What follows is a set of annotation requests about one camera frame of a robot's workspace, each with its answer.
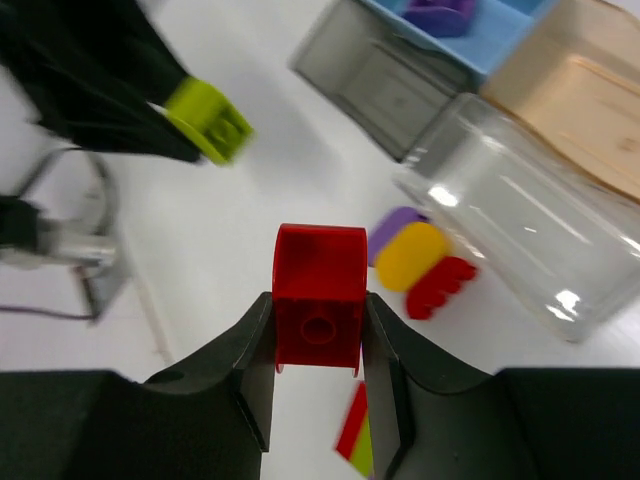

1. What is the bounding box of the red green striped lego stack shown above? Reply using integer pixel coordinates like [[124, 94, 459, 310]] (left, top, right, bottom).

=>
[[334, 381, 374, 479]]

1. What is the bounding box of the clear container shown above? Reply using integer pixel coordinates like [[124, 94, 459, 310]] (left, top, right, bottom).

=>
[[396, 93, 639, 342]]

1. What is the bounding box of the smoky grey container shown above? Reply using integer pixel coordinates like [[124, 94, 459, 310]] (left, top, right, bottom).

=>
[[291, 1, 474, 162]]

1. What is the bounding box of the yellow rounded lego brick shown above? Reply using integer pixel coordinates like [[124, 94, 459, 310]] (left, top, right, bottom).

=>
[[374, 222, 452, 292]]

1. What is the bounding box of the purple flower lego brick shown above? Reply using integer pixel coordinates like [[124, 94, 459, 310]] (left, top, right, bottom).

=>
[[402, 0, 477, 38]]

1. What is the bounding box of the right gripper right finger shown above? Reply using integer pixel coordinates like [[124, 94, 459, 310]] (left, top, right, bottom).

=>
[[363, 294, 639, 479]]

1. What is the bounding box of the purple rounded lego brick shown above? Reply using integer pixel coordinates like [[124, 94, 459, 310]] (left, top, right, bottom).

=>
[[367, 206, 430, 267]]

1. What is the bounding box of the red rounded lego brick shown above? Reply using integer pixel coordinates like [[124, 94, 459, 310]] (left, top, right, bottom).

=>
[[272, 223, 368, 374]]

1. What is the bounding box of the red curved lego brick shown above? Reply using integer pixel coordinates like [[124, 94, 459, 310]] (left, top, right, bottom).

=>
[[405, 256, 478, 320]]

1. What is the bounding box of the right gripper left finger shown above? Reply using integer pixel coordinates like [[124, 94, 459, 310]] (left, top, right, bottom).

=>
[[1, 293, 274, 479]]

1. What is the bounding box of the orange translucent container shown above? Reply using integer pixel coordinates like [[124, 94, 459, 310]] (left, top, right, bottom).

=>
[[481, 1, 639, 201]]

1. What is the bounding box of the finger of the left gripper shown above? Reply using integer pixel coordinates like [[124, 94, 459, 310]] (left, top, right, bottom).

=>
[[1, 1, 200, 163]]

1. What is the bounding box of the blue container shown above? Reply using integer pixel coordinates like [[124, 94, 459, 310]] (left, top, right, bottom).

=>
[[364, 0, 556, 84]]

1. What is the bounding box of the green lego brick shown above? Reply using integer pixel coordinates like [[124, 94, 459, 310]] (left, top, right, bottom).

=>
[[164, 76, 253, 165]]

